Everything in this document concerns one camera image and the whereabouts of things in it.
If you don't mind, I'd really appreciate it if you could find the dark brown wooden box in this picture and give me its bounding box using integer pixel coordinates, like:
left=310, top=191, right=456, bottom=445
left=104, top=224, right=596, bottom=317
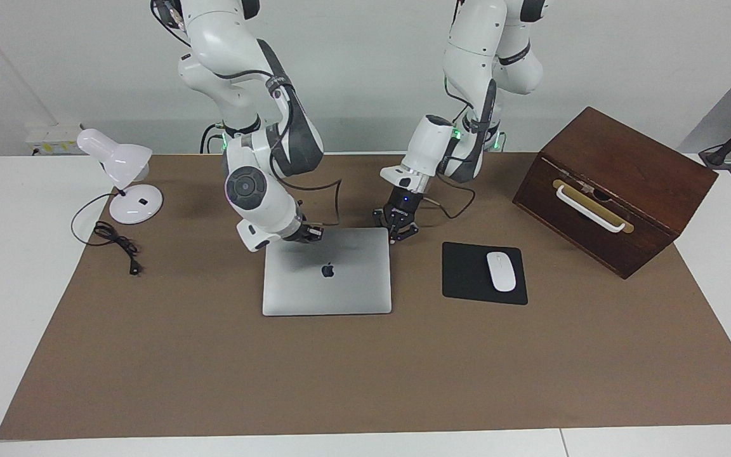
left=512, top=106, right=719, bottom=280

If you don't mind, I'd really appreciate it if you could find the white desk lamp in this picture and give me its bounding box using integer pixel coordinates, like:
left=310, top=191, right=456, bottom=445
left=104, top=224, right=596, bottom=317
left=77, top=128, right=164, bottom=225

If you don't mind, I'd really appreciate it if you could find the grey aluminium laptop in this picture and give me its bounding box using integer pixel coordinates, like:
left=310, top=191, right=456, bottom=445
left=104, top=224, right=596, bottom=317
left=262, top=227, right=393, bottom=317

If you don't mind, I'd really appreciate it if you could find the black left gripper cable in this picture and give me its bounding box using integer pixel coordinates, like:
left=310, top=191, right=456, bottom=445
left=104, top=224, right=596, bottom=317
left=423, top=171, right=475, bottom=220

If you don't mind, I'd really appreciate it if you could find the black mouse pad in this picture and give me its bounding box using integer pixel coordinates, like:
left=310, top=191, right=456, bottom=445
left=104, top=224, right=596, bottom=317
left=442, top=241, right=529, bottom=306

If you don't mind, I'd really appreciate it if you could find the white wall power strip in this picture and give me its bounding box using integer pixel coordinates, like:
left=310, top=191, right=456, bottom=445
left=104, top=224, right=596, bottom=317
left=25, top=124, right=84, bottom=155

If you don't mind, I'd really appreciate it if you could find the white computer mouse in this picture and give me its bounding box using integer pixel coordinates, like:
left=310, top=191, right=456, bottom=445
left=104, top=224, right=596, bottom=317
left=487, top=252, right=517, bottom=293

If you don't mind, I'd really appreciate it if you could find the black lamp power cable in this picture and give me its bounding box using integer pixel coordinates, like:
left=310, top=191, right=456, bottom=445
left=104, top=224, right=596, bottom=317
left=71, top=192, right=145, bottom=277

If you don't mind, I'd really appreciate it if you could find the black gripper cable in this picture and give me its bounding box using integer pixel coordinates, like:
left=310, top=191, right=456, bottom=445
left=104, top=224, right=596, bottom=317
left=423, top=171, right=475, bottom=220
left=270, top=171, right=342, bottom=227

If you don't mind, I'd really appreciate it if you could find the brass plate on box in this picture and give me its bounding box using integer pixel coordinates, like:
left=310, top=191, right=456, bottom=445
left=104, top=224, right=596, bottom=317
left=552, top=180, right=635, bottom=234

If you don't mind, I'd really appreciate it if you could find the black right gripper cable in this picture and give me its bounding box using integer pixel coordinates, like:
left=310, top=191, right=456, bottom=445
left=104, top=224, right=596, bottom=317
left=270, top=171, right=342, bottom=227

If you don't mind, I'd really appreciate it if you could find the white box handle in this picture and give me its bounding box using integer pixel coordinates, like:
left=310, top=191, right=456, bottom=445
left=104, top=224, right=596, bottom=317
left=556, top=184, right=628, bottom=234

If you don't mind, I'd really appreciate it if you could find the brown table mat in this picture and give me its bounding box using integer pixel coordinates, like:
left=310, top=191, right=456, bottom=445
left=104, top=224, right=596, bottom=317
left=0, top=152, right=731, bottom=440

